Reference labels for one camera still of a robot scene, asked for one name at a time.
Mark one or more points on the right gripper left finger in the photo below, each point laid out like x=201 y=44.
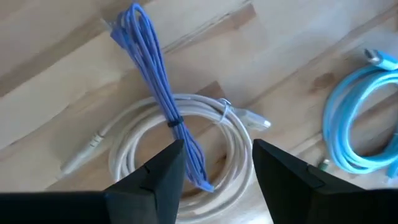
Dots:
x=140 y=199

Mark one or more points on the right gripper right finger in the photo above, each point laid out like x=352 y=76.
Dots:
x=298 y=193

